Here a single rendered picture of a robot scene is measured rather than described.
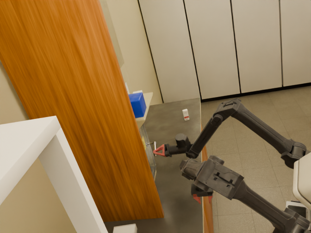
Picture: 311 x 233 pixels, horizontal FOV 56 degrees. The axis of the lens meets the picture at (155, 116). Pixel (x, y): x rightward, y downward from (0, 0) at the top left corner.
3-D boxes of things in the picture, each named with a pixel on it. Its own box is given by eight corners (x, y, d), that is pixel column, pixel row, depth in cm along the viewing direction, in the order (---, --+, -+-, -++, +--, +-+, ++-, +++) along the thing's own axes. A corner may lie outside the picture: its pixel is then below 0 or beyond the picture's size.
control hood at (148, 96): (127, 140, 145) (121, 123, 141) (138, 109, 173) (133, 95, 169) (149, 137, 143) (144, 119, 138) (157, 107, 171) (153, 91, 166)
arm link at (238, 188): (217, 198, 78) (236, 165, 79) (190, 180, 90) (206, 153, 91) (301, 252, 98) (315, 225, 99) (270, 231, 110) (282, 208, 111)
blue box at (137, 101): (124, 119, 143) (119, 103, 139) (128, 110, 151) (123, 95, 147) (143, 117, 141) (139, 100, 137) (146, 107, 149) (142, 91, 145)
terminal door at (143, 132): (148, 200, 165) (129, 142, 147) (155, 166, 191) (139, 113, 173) (149, 200, 165) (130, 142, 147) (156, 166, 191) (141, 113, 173)
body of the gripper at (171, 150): (164, 143, 170) (177, 141, 168) (168, 146, 179) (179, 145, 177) (165, 154, 168) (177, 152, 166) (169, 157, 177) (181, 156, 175)
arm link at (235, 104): (226, 104, 125) (233, 90, 131) (209, 118, 136) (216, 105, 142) (307, 166, 127) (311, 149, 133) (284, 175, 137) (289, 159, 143)
